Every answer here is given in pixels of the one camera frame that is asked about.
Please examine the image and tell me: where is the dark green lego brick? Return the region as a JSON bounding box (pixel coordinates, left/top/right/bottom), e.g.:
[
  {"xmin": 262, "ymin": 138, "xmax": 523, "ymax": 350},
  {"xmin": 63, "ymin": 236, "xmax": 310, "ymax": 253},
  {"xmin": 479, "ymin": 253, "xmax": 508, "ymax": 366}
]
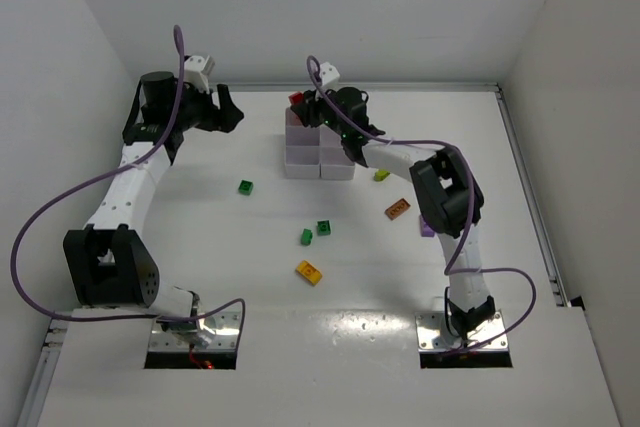
[{"xmin": 316, "ymin": 220, "xmax": 331, "ymax": 236}]

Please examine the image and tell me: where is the lime green lego brick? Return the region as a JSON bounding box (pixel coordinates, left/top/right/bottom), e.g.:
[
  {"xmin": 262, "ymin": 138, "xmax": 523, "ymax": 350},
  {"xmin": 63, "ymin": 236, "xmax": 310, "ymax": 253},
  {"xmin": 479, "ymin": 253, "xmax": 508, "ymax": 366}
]
[{"xmin": 300, "ymin": 229, "xmax": 313, "ymax": 246}]

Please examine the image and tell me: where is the orange-brown long lego brick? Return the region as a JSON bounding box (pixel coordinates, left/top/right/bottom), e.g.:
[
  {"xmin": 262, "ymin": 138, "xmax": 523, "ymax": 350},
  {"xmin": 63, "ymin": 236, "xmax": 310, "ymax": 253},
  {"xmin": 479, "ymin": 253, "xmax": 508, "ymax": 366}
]
[{"xmin": 384, "ymin": 198, "xmax": 411, "ymax": 220}]

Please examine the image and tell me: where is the yellow lego brick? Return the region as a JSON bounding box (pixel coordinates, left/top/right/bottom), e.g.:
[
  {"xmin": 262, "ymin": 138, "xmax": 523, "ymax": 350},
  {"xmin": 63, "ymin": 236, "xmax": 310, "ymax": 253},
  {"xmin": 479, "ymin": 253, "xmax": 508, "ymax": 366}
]
[{"xmin": 295, "ymin": 260, "xmax": 323, "ymax": 286}]

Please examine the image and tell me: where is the purple square lego brick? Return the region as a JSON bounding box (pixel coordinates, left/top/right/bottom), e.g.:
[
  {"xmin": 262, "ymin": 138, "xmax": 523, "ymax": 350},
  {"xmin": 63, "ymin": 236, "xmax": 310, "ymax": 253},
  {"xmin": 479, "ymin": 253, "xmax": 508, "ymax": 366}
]
[{"xmin": 419, "ymin": 216, "xmax": 435, "ymax": 238}]

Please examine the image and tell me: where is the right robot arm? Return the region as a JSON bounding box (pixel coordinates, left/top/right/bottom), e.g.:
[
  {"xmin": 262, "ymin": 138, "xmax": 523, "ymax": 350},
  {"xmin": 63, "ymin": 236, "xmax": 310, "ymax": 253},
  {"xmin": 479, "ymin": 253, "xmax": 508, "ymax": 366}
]
[{"xmin": 289, "ymin": 87, "xmax": 496, "ymax": 341}]

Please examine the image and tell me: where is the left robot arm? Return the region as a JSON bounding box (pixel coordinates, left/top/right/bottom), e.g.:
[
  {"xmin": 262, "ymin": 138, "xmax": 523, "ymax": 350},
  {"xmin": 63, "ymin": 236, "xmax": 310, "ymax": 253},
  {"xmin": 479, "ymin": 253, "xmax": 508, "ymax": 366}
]
[{"xmin": 63, "ymin": 71, "xmax": 244, "ymax": 319}]

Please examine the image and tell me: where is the white compartment container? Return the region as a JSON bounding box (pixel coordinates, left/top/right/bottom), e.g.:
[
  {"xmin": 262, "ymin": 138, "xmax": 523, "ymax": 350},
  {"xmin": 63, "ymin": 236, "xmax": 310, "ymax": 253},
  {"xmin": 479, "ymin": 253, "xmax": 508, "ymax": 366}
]
[{"xmin": 284, "ymin": 108, "xmax": 355, "ymax": 181}]

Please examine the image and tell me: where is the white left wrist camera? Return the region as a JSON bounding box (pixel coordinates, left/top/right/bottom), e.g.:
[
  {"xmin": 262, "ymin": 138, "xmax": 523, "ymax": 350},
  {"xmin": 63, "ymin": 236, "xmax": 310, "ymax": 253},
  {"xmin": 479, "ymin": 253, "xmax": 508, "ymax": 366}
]
[{"xmin": 183, "ymin": 55, "xmax": 215, "ymax": 93}]

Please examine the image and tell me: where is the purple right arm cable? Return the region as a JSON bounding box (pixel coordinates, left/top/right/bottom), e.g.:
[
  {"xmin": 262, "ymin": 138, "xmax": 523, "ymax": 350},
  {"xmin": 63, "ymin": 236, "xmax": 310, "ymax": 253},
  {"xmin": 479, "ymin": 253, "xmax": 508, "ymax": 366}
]
[{"xmin": 306, "ymin": 55, "xmax": 537, "ymax": 359}]

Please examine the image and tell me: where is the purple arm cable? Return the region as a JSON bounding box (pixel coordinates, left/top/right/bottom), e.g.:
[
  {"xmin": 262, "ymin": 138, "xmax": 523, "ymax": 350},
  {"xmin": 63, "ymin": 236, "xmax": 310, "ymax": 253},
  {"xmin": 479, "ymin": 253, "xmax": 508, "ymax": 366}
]
[
  {"xmin": 9, "ymin": 25, "xmax": 247, "ymax": 348},
  {"xmin": 306, "ymin": 55, "xmax": 537, "ymax": 359}
]

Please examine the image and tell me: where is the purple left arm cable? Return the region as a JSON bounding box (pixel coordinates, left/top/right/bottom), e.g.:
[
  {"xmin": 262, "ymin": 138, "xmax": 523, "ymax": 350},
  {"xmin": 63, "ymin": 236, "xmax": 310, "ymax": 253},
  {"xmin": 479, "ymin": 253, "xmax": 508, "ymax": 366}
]
[{"xmin": 9, "ymin": 25, "xmax": 247, "ymax": 348}]

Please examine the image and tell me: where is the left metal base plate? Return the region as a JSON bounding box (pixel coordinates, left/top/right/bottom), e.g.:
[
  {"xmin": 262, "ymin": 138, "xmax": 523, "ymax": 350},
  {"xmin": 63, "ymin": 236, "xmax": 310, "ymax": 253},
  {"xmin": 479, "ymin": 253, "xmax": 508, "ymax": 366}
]
[{"xmin": 148, "ymin": 310, "xmax": 242, "ymax": 354}]

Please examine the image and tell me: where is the metal base plate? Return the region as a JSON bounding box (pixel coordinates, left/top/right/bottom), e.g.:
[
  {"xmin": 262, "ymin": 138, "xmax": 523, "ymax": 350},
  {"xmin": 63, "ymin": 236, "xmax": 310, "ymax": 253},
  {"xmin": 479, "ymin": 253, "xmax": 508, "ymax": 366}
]
[
  {"xmin": 148, "ymin": 310, "xmax": 242, "ymax": 354},
  {"xmin": 415, "ymin": 310, "xmax": 510, "ymax": 353}
]

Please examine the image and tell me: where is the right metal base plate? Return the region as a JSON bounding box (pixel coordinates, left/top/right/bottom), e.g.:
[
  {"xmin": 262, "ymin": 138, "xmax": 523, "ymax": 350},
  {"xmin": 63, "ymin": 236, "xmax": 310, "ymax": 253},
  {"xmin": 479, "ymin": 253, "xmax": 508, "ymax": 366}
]
[{"xmin": 415, "ymin": 310, "xmax": 510, "ymax": 353}]

